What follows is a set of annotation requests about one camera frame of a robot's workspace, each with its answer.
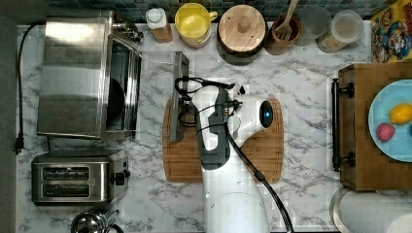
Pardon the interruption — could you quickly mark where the glass oven door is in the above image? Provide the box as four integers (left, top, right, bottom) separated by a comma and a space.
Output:
140, 51, 189, 143

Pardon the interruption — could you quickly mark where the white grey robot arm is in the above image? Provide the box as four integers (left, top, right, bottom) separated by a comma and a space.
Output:
190, 85, 273, 233

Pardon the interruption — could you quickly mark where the stainless steel toaster oven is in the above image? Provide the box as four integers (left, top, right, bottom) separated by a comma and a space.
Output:
37, 11, 143, 140

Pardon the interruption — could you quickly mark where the bamboo cutting board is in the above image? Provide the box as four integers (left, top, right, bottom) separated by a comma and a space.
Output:
162, 99, 284, 183

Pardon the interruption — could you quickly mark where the wooden lidded dark canister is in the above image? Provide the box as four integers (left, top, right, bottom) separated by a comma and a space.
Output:
217, 5, 268, 66

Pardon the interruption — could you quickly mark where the yellow measuring cup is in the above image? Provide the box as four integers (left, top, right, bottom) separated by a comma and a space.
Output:
175, 3, 218, 49

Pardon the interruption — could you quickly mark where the white-capped wooden bottle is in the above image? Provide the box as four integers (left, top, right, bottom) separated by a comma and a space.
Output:
146, 8, 173, 43

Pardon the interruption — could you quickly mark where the brown utensil holder cup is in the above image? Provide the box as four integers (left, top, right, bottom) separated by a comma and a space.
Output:
264, 17, 301, 55

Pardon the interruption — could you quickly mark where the wooden spatula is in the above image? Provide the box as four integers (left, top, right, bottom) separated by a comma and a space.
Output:
275, 0, 299, 41

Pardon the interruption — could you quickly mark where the clear glass jar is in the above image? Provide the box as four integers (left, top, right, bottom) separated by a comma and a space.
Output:
295, 6, 331, 47

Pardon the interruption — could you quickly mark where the chrome kettle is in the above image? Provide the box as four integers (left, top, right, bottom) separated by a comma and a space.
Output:
70, 210, 124, 233

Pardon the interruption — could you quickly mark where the stainless steel two-slot toaster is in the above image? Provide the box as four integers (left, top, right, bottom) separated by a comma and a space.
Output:
31, 150, 130, 206

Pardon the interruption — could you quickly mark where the glass jar with grains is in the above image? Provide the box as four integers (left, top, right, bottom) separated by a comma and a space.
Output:
316, 10, 363, 53

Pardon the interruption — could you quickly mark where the red strawberry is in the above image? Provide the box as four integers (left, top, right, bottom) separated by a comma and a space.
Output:
376, 123, 395, 142

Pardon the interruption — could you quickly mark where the light blue plate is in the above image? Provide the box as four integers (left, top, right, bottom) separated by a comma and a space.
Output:
368, 80, 412, 163

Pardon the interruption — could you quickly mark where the yellow lemon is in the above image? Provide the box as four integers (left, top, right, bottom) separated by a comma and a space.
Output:
390, 103, 412, 124

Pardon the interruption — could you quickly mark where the colourful cereal box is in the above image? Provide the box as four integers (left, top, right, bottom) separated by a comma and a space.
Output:
371, 0, 412, 63

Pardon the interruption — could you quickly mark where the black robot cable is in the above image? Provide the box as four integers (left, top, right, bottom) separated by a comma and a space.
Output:
174, 76, 295, 233

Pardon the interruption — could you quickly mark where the wooden tray with black handle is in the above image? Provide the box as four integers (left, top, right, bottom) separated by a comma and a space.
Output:
331, 63, 411, 191

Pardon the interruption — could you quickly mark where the black oven power cord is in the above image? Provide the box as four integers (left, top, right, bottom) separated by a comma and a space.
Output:
13, 21, 47, 155

